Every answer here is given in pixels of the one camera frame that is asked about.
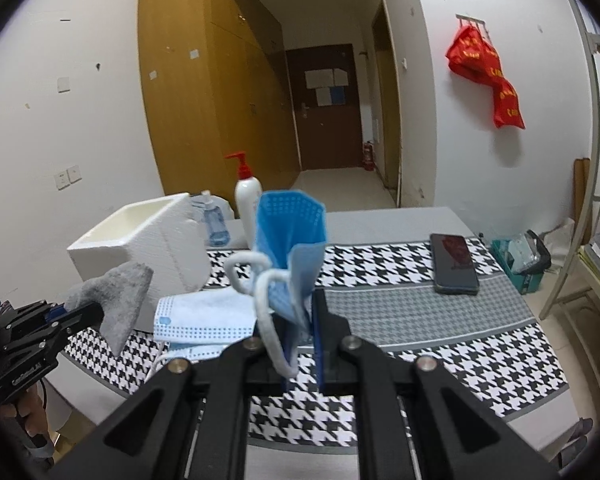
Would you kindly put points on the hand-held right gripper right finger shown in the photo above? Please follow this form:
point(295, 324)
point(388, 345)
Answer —
point(318, 355)

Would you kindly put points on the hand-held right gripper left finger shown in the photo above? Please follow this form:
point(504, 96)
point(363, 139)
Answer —
point(245, 366)

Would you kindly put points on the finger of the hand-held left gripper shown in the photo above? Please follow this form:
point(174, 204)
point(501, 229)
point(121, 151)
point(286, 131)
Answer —
point(80, 317)
point(30, 312)

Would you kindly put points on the grey cloth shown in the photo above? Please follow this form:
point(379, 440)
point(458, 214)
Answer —
point(120, 300)

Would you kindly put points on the pale face mask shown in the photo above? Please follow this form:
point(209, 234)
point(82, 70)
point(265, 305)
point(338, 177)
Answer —
point(205, 317)

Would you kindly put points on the white foam box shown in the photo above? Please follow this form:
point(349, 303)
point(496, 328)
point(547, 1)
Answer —
point(155, 250)

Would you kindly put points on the person's left hand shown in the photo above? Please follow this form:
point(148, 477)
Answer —
point(30, 415)

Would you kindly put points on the houndstooth bed sheet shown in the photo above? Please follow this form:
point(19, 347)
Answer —
point(430, 360)

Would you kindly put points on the clear blue sanitizer bottle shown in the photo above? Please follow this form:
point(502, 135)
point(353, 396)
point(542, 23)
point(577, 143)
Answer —
point(215, 225)

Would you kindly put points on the white red pump bottle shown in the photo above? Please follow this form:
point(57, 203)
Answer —
point(247, 205)

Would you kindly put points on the black phone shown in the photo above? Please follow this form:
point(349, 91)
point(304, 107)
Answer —
point(452, 265)

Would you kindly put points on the red fire extinguisher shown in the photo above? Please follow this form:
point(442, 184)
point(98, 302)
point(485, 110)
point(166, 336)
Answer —
point(368, 156)

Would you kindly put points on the dark brown entrance door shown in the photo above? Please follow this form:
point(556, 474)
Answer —
point(330, 135)

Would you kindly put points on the teal storage basket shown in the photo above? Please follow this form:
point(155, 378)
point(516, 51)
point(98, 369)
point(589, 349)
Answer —
point(522, 265)

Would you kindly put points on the wooden wardrobe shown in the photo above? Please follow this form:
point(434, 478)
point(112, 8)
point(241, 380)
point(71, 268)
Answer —
point(190, 110)

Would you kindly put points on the light wooden side door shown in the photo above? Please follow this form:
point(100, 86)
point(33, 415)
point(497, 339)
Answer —
point(387, 110)

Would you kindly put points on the small white paper notice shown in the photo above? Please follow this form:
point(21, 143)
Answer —
point(322, 96)

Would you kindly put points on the blue paper notice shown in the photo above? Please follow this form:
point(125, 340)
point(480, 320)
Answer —
point(338, 96)

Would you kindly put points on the large white paper notice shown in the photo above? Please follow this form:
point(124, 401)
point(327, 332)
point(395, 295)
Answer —
point(325, 78)

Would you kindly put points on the wooden boards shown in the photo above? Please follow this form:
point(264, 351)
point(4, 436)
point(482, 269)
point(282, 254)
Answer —
point(581, 195)

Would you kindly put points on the red plastic bag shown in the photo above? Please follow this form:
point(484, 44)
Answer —
point(472, 55)
point(507, 105)

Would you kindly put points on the white wall switch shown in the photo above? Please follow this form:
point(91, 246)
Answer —
point(75, 175)
point(62, 180)

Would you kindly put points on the white wall plate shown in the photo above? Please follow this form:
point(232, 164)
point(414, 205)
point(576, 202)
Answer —
point(63, 84)

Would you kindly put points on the metal wall hook rack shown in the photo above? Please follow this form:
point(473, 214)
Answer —
point(470, 19)

